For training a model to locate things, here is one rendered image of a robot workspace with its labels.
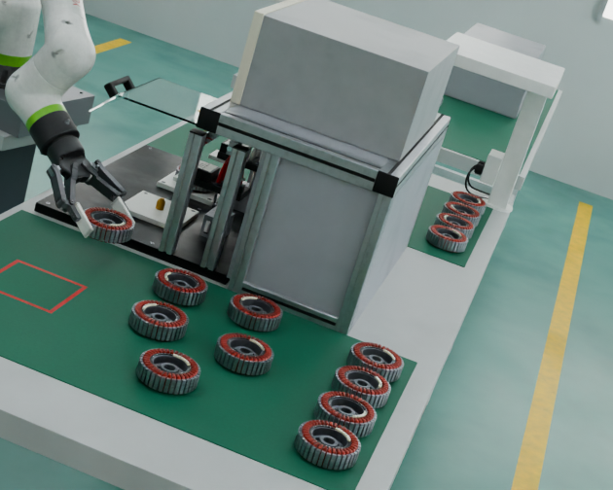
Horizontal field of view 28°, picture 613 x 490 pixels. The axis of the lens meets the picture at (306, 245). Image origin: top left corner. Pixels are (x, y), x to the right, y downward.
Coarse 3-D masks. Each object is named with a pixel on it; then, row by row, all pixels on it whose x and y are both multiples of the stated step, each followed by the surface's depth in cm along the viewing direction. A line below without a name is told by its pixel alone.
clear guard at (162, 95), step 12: (144, 84) 276; (156, 84) 279; (168, 84) 282; (120, 96) 262; (132, 96) 264; (144, 96) 267; (156, 96) 269; (168, 96) 272; (180, 96) 275; (192, 96) 277; (204, 96) 280; (96, 108) 266; (156, 108) 261; (168, 108) 264; (180, 108) 266; (192, 108) 269; (192, 120) 261
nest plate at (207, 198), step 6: (174, 174) 312; (162, 180) 306; (168, 180) 307; (162, 186) 304; (168, 186) 303; (174, 186) 304; (192, 192) 303; (198, 192) 305; (204, 192) 306; (210, 192) 307; (192, 198) 302; (198, 198) 302; (204, 198) 302; (210, 198) 303; (210, 204) 302
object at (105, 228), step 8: (88, 208) 256; (96, 208) 257; (104, 208) 258; (88, 216) 251; (96, 216) 256; (104, 216) 257; (112, 216) 257; (120, 216) 257; (96, 224) 250; (104, 224) 251; (112, 224) 251; (120, 224) 253; (128, 224) 254; (96, 232) 250; (104, 232) 249; (112, 232) 250; (120, 232) 251; (128, 232) 253; (104, 240) 250; (112, 240) 250; (120, 240) 251; (128, 240) 254
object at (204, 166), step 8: (200, 160) 283; (200, 168) 278; (208, 168) 280; (216, 168) 282; (176, 176) 281; (200, 176) 278; (208, 176) 278; (216, 176) 283; (200, 184) 279; (208, 184) 278; (216, 192) 278; (248, 192) 283
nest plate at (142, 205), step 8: (144, 192) 294; (128, 200) 286; (136, 200) 288; (144, 200) 289; (152, 200) 290; (168, 200) 294; (128, 208) 282; (136, 208) 283; (144, 208) 284; (152, 208) 286; (168, 208) 289; (136, 216) 281; (144, 216) 280; (152, 216) 281; (160, 216) 283; (192, 216) 288; (160, 224) 280; (184, 224) 284
